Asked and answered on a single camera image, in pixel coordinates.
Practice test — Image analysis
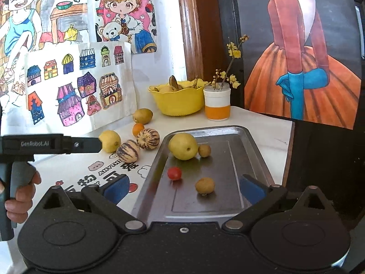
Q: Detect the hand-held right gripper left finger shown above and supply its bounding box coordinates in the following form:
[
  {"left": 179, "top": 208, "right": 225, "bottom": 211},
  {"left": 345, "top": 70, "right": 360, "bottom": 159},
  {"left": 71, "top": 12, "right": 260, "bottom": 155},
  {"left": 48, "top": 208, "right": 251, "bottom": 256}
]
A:
[{"left": 41, "top": 175, "right": 146, "bottom": 233}]

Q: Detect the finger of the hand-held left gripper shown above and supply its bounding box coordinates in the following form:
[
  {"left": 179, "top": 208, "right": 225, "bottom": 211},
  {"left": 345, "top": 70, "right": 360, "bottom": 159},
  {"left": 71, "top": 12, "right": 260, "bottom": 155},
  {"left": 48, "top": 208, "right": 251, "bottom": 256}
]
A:
[{"left": 71, "top": 137, "right": 102, "bottom": 153}]

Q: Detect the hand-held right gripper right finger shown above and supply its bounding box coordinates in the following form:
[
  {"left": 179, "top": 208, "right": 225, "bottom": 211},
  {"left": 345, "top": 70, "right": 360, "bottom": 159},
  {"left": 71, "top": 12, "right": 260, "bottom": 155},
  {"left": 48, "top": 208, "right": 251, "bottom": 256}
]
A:
[{"left": 222, "top": 174, "right": 327, "bottom": 233}]

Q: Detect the yellow lemon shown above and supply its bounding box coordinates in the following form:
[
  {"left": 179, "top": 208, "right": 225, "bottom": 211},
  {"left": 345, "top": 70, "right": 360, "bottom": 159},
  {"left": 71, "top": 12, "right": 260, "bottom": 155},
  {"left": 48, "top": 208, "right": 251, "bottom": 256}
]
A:
[{"left": 98, "top": 130, "right": 122, "bottom": 153}]

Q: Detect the metal tray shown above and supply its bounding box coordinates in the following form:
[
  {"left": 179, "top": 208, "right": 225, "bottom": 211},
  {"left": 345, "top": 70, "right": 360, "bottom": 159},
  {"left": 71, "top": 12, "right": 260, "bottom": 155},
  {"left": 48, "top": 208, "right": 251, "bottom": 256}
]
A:
[{"left": 131, "top": 125, "right": 276, "bottom": 224}]

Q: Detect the striped pepino melon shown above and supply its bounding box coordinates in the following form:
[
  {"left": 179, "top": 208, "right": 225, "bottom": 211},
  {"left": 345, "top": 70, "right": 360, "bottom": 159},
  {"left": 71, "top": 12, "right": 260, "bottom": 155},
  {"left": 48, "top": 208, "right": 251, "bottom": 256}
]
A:
[
  {"left": 116, "top": 139, "right": 141, "bottom": 163},
  {"left": 137, "top": 128, "right": 160, "bottom": 150}
]

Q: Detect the greenish brown pear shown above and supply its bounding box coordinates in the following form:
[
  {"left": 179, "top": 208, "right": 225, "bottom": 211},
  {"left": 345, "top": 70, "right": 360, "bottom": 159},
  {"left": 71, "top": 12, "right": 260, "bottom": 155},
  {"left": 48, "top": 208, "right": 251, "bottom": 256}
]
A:
[{"left": 133, "top": 108, "right": 154, "bottom": 124}]

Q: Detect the large yellow pear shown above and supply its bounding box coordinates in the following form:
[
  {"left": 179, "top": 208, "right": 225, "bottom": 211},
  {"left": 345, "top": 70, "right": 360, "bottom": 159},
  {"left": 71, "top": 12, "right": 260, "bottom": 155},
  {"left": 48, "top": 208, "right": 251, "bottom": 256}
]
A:
[{"left": 168, "top": 133, "right": 199, "bottom": 161}]

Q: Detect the person's left hand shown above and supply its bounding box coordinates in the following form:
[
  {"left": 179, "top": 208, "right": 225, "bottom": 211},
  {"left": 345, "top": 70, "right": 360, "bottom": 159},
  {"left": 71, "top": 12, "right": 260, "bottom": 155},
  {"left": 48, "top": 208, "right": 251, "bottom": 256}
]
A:
[{"left": 5, "top": 171, "right": 42, "bottom": 224}]

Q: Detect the colourful houses drawing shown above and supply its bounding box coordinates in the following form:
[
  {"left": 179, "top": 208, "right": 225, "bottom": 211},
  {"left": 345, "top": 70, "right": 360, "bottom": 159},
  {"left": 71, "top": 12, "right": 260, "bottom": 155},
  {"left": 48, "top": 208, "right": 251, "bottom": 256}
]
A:
[{"left": 24, "top": 41, "right": 137, "bottom": 132}]

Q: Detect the red cherry tomato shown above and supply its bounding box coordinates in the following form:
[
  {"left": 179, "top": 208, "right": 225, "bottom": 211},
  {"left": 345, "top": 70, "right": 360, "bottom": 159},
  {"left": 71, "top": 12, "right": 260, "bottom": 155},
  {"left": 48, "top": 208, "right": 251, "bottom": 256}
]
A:
[{"left": 167, "top": 167, "right": 182, "bottom": 181}]

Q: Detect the white and orange jar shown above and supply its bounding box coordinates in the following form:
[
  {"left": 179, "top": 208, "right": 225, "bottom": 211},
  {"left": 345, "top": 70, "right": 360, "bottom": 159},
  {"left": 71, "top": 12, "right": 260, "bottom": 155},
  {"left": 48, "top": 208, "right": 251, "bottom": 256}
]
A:
[{"left": 203, "top": 83, "right": 231, "bottom": 121}]

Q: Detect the yellow scalloped bowl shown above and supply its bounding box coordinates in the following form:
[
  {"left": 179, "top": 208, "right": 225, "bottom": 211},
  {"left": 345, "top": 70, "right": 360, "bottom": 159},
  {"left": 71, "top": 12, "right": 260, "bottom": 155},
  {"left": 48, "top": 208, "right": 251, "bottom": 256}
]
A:
[{"left": 148, "top": 81, "right": 211, "bottom": 116}]

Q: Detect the pile of fruit peels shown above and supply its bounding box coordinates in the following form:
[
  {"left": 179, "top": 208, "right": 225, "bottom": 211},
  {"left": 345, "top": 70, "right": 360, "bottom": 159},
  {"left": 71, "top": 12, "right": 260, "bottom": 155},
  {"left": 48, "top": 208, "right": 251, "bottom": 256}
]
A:
[{"left": 150, "top": 75, "right": 210, "bottom": 93}]

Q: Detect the laughing boy drawing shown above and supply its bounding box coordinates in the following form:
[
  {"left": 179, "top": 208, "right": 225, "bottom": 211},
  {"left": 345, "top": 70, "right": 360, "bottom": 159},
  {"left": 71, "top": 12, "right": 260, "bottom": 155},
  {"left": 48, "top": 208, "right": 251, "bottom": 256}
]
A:
[{"left": 0, "top": 0, "right": 96, "bottom": 99}]

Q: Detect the orange dress woman poster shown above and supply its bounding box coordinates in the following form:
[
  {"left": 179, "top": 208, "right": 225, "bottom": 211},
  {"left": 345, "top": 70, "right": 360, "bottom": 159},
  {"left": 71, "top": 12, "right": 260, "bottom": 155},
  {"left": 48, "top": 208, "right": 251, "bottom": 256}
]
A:
[{"left": 215, "top": 0, "right": 362, "bottom": 130}]

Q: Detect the yellow flower sprig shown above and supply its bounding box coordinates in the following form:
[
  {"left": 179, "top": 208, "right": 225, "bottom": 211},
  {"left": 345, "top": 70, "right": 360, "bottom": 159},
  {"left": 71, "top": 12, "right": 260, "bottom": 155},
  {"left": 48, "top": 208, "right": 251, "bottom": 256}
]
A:
[{"left": 212, "top": 35, "right": 249, "bottom": 90}]

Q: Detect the girl with teddy drawing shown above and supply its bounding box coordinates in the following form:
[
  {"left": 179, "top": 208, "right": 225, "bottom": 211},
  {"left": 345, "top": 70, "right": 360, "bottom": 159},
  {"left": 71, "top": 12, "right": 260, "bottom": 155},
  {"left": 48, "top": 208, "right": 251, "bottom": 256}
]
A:
[{"left": 88, "top": 0, "right": 158, "bottom": 54}]

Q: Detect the brown wooden door frame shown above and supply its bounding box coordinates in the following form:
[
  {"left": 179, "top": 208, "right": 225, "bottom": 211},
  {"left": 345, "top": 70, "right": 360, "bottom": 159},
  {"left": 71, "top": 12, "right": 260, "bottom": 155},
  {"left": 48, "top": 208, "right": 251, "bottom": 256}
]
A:
[{"left": 176, "top": 0, "right": 226, "bottom": 82}]

